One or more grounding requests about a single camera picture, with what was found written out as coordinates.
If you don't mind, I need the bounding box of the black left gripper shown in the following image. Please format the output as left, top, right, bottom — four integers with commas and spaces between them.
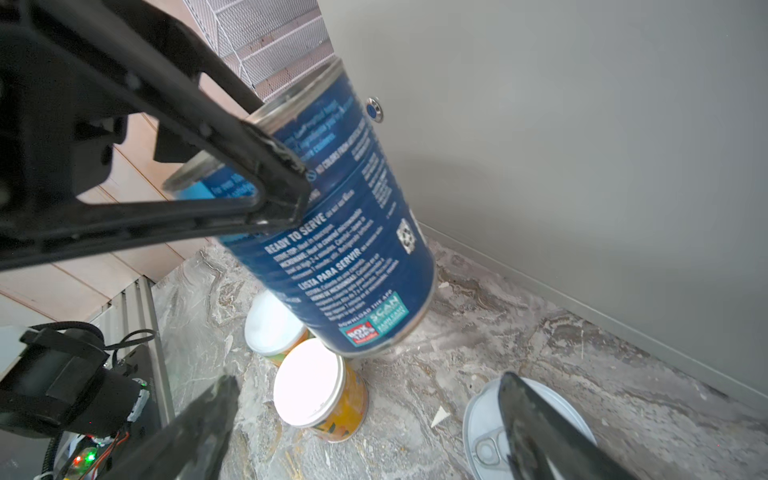
1, 1, 311, 270

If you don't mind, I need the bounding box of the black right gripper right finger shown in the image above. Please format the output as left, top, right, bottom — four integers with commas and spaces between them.
498, 371, 635, 479

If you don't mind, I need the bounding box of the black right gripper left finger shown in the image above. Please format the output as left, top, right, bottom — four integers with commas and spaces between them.
103, 375, 240, 480

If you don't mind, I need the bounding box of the yellow can white lid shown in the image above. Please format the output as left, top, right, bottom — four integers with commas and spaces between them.
244, 290, 312, 366
273, 338, 369, 443

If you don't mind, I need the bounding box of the blue soup can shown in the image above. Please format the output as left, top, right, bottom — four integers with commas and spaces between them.
161, 56, 437, 359

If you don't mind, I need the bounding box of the short white-top can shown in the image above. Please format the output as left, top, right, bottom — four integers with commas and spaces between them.
462, 378, 597, 479

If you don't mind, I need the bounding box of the blue round cabinet lock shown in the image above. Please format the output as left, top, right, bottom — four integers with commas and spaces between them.
366, 97, 384, 123

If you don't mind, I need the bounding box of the grey metal cabinet box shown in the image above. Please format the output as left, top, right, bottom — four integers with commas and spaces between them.
319, 1, 767, 410

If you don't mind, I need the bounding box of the white wire mesh shelf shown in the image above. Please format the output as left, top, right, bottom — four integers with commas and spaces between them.
184, 0, 335, 101

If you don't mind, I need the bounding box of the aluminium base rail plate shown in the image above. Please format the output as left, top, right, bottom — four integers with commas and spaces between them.
89, 276, 175, 426

